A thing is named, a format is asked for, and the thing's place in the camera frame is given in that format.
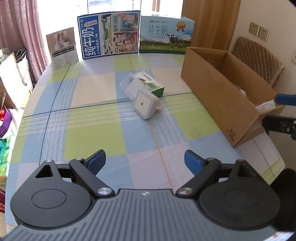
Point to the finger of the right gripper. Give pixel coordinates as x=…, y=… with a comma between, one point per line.
x=285, y=99
x=280, y=124

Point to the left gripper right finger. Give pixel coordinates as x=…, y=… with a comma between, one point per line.
x=204, y=171

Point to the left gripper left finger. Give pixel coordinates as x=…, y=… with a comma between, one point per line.
x=85, y=171

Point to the white green medicine box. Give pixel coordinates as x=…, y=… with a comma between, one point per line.
x=266, y=106

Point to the clear bag with metal basket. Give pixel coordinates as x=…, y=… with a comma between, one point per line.
x=244, y=93

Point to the brown cardboard box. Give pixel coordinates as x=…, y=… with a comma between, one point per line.
x=212, y=75

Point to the white square device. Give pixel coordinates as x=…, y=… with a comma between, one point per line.
x=145, y=103

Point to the purple bag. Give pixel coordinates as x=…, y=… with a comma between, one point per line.
x=5, y=121

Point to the green white small box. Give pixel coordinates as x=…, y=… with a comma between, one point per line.
x=151, y=84

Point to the clear plastic package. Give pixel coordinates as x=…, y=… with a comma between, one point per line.
x=131, y=84

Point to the wooden cabinet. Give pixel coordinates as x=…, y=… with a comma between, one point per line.
x=214, y=22

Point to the white product photo box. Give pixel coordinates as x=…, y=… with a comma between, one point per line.
x=62, y=48

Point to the cow picture milk box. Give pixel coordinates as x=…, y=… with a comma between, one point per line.
x=165, y=35

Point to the blue milk carton box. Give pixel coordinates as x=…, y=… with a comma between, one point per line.
x=109, y=33

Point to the pink curtain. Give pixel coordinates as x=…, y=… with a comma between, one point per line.
x=20, y=27

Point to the double wall socket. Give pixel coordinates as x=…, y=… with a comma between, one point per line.
x=259, y=31

